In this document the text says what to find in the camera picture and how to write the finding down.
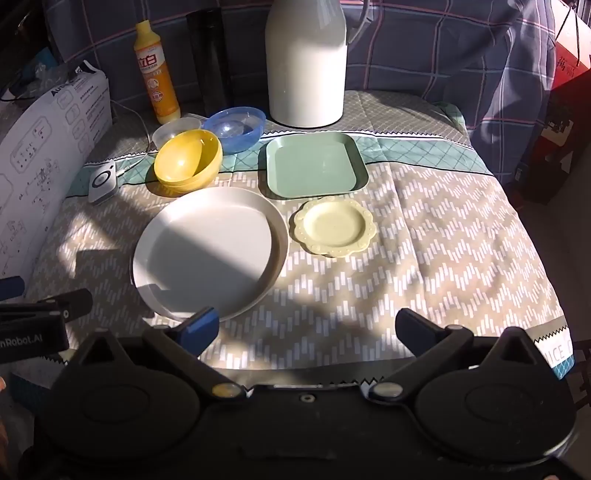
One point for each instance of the red gift bag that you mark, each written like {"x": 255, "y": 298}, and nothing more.
{"x": 568, "y": 55}

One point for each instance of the beige and green patterned cloth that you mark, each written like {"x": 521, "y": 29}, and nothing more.
{"x": 415, "y": 254}

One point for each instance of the white square charger device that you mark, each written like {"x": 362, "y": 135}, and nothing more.
{"x": 102, "y": 183}

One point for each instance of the crumpled plastic bag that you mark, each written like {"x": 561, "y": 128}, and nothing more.
{"x": 44, "y": 64}

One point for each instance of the black cylindrical bottle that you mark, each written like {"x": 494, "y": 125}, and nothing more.
{"x": 210, "y": 60}

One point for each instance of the yellow dish soap bottle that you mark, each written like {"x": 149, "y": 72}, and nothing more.
{"x": 157, "y": 78}

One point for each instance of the blue transparent bowl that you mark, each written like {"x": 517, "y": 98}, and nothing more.
{"x": 240, "y": 136}

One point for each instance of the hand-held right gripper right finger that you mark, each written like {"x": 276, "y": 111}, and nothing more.
{"x": 408, "y": 326}

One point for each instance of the small scalloped yellow-green plate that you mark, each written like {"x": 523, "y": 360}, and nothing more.
{"x": 332, "y": 226}

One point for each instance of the plaid blue blanket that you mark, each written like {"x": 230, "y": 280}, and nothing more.
{"x": 415, "y": 46}

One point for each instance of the yellow bowl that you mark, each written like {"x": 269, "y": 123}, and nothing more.
{"x": 184, "y": 157}

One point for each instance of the green square plate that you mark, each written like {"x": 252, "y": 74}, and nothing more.
{"x": 314, "y": 166}

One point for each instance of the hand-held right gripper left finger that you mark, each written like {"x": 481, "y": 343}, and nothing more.
{"x": 203, "y": 324}

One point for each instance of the white thermos jug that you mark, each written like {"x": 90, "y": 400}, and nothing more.
{"x": 304, "y": 69}

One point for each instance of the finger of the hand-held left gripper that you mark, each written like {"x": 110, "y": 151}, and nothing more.
{"x": 11, "y": 286}
{"x": 55, "y": 304}

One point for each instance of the clear small bowl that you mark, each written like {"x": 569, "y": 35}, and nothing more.
{"x": 168, "y": 131}

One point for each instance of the white round plate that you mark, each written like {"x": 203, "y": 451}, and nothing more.
{"x": 207, "y": 249}

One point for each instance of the white printed cardboard box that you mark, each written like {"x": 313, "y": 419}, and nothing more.
{"x": 37, "y": 161}

